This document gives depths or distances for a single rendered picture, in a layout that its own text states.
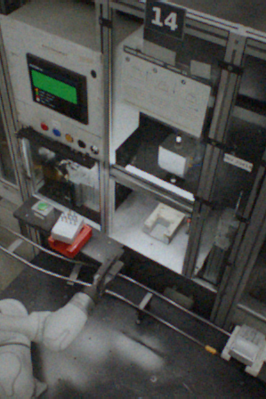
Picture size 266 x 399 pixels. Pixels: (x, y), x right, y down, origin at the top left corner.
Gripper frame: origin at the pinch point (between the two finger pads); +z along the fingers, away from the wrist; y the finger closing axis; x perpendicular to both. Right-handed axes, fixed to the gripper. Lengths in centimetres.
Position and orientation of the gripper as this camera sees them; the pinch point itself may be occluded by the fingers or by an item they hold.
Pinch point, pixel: (117, 260)
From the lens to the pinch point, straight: 184.5
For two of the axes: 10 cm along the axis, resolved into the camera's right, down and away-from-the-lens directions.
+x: -8.5, -4.2, 3.3
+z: 5.3, -6.3, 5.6
